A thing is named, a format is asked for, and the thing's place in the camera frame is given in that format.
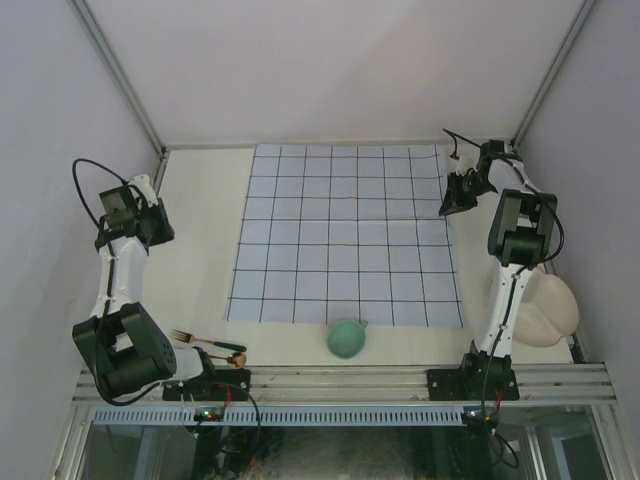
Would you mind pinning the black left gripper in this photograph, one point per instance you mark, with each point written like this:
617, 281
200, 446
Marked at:
166, 232

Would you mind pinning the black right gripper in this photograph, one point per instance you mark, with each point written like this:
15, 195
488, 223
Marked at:
453, 201

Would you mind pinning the gold fork green handle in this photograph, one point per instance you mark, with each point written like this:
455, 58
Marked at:
189, 338

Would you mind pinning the white black-grid tablecloth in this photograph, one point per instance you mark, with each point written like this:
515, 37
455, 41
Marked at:
346, 232

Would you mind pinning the gold spoon green handle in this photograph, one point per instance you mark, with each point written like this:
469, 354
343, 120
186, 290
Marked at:
235, 360

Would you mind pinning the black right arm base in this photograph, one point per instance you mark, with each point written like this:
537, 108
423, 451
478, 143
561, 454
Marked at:
455, 385

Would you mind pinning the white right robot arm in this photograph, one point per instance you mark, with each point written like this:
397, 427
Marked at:
525, 232

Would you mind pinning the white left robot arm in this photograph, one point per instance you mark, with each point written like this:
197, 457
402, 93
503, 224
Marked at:
127, 353

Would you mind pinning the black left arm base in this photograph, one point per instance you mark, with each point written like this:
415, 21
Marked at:
210, 388

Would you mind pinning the cream divided plate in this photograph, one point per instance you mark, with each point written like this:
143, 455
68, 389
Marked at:
548, 311

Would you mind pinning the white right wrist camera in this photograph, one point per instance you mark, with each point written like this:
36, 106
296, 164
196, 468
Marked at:
462, 164

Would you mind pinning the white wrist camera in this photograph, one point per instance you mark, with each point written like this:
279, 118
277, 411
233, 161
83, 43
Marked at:
142, 184
462, 164

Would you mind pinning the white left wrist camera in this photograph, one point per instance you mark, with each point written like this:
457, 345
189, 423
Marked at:
142, 184

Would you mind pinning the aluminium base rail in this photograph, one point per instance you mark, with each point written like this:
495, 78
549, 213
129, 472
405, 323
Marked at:
537, 384

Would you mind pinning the aluminium enclosure frame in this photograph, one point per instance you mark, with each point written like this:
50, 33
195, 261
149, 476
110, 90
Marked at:
207, 83

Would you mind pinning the blue slotted cable duct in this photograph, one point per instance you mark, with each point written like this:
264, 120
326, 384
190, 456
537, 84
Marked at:
283, 416

